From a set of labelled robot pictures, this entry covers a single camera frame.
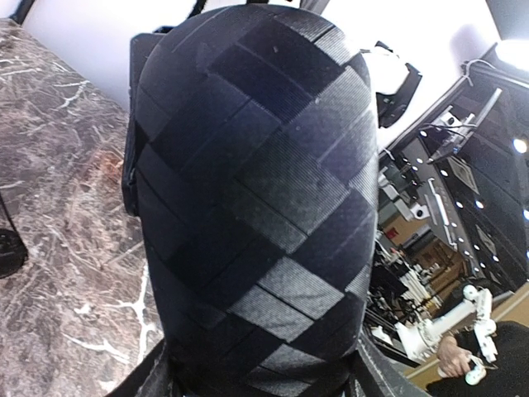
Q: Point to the black checkered glasses case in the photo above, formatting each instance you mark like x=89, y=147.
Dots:
x=256, y=198

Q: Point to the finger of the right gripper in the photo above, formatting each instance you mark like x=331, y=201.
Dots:
x=141, y=47

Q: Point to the background person hand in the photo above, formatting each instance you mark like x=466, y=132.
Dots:
x=455, y=353

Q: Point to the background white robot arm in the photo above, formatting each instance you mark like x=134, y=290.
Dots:
x=422, y=338

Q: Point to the black aviator sunglasses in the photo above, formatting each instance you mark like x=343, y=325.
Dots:
x=13, y=250

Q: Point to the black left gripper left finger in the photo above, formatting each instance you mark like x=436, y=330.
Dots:
x=153, y=377

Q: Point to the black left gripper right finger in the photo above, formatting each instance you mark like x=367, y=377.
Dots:
x=372, y=375

